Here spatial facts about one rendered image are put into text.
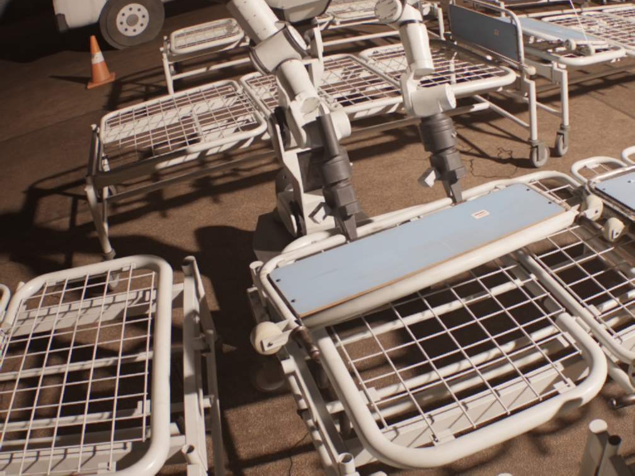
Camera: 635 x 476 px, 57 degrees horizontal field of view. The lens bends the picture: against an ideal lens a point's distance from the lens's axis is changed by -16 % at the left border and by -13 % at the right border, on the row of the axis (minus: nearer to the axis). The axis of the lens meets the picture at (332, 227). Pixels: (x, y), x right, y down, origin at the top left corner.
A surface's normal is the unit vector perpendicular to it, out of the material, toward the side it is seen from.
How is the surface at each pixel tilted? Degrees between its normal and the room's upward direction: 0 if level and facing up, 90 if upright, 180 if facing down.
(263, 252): 0
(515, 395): 90
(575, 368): 90
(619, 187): 5
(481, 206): 1
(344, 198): 69
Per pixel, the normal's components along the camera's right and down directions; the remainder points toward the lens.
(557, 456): -0.13, -0.87
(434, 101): -0.41, 0.26
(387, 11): -0.54, 0.00
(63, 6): 0.26, 0.44
